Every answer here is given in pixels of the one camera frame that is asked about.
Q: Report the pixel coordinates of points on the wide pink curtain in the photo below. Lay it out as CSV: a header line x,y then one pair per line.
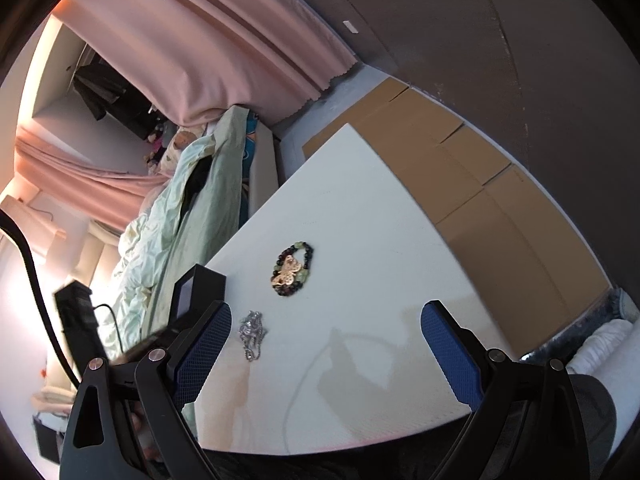
x,y
210,35

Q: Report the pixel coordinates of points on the flattened cardboard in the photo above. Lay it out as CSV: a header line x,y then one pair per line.
x,y
500,210

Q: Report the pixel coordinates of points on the white wall socket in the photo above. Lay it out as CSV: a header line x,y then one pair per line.
x,y
352,26

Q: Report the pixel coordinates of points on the pile of plush toys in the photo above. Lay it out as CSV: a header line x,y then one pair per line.
x,y
156,145

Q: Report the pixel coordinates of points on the black jewelry box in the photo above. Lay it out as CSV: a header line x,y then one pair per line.
x,y
207,285

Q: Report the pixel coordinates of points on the gold butterfly pendant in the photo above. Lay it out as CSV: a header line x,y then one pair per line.
x,y
289,269

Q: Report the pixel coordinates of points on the narrow pink curtain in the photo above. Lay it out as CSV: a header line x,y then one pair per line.
x,y
75,180

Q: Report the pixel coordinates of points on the light green duvet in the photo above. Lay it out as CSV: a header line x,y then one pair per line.
x,y
165,220

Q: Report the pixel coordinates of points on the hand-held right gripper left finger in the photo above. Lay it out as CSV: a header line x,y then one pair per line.
x,y
205,355

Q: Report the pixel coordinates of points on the hanging dark clothes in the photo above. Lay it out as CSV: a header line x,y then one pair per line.
x,y
115,100

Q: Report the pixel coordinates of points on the white low table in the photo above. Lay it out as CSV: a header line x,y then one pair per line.
x,y
375,260

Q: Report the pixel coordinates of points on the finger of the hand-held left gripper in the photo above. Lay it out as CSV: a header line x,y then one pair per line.
x,y
147,342

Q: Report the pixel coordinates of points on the white fluffy cloth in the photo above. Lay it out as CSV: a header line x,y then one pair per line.
x,y
605,345

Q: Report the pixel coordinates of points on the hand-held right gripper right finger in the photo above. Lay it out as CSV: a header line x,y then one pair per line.
x,y
450,355

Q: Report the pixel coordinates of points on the cream padded headboard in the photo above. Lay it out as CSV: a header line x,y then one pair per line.
x,y
100,255

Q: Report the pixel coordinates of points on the dark shaggy rug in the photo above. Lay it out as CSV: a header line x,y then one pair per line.
x,y
622,305

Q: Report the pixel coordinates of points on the blue printed bed sheet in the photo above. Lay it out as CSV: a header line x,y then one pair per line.
x,y
248,160

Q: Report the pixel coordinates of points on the black cloth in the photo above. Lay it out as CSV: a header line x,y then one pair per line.
x,y
200,177

